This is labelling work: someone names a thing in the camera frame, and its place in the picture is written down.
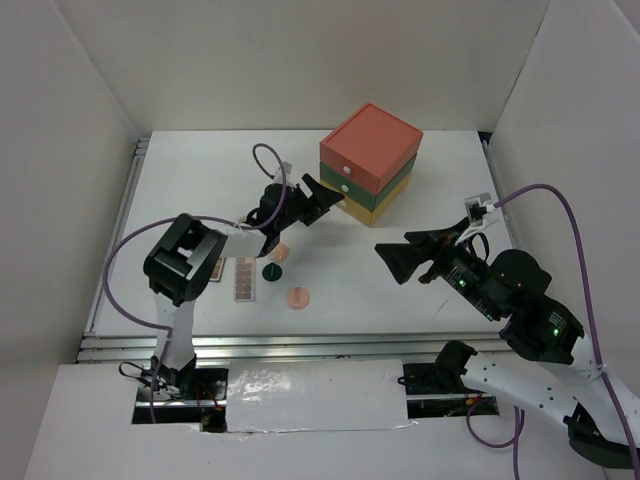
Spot green drawer box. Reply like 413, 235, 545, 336
319, 154, 417, 211

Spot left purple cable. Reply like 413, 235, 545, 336
102, 143, 289, 426

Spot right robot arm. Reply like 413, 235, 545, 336
374, 226, 639, 470

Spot peach round puff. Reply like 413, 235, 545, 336
286, 287, 310, 310

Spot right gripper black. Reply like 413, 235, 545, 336
371, 214, 499, 317

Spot aluminium table rail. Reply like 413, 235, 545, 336
77, 130, 506, 364

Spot pink-brown eyeshadow palette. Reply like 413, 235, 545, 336
234, 257, 256, 303

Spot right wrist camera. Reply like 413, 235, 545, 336
465, 192, 500, 236

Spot dark green cushion puff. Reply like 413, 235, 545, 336
261, 262, 283, 282

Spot wrapped peach makeup sponge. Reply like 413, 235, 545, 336
268, 243, 289, 263

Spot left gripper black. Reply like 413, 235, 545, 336
275, 173, 343, 231

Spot white front cover panel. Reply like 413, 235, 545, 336
226, 360, 410, 433

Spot brown eyeshadow palette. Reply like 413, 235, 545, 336
209, 258, 225, 283

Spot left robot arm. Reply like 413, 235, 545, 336
137, 174, 344, 399

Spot yellow drawer box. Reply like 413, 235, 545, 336
320, 173, 412, 226

